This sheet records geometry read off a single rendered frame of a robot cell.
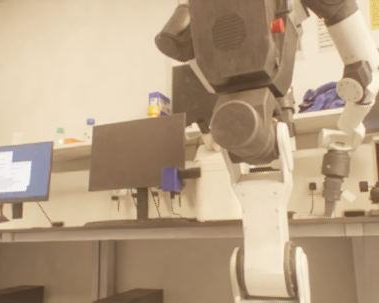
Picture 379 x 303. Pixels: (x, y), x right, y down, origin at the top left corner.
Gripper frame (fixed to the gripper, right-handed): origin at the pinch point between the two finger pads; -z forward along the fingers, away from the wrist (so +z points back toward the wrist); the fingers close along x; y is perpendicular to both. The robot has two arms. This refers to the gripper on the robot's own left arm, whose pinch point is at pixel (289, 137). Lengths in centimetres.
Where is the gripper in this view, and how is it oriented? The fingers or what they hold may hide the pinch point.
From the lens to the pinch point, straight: 146.9
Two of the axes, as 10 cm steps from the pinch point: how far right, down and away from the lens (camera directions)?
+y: -9.5, 2.3, 2.2
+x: 3.0, 4.4, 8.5
